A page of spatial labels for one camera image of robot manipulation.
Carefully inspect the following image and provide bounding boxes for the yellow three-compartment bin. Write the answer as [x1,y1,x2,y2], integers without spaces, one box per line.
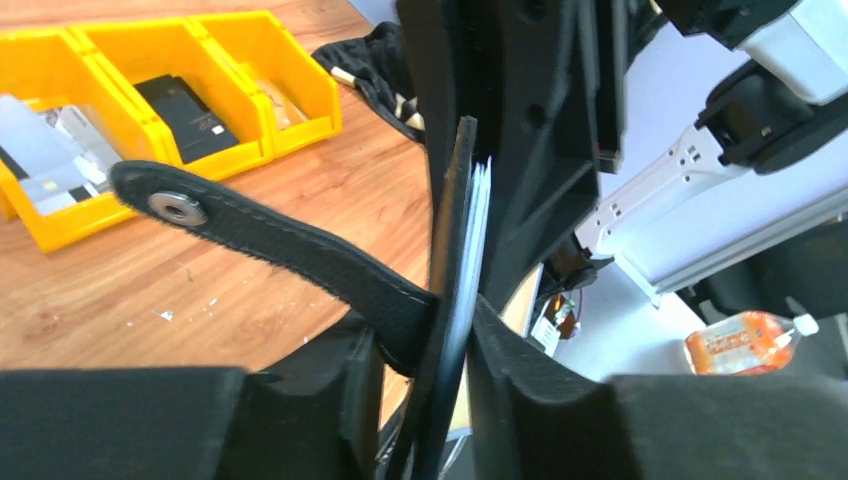
[1,11,342,253]

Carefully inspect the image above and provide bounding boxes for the orange plastic bottle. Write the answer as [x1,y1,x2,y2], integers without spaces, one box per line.
[682,311,819,375]

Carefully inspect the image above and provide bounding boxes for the silver cards in bin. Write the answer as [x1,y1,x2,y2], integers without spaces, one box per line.
[1,94,122,216]

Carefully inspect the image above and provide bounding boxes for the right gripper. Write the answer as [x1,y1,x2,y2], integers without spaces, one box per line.
[396,0,663,309]

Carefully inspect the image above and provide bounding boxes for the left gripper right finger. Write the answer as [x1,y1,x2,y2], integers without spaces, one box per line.
[467,299,847,479]

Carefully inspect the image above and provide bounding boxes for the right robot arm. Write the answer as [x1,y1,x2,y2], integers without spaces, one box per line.
[396,1,847,308]

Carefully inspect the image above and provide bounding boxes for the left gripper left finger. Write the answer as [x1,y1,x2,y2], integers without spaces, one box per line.
[1,315,383,479]

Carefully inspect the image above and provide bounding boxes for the black cards in bin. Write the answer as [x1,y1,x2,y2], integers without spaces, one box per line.
[134,75,239,164]

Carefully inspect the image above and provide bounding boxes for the black leather card holder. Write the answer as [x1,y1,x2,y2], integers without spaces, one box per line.
[108,116,491,479]

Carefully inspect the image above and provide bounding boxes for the gold cards in bin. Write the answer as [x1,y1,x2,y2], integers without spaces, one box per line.
[256,79,310,130]

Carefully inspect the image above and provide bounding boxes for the black floral blanket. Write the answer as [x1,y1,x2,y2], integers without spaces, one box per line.
[312,21,425,144]

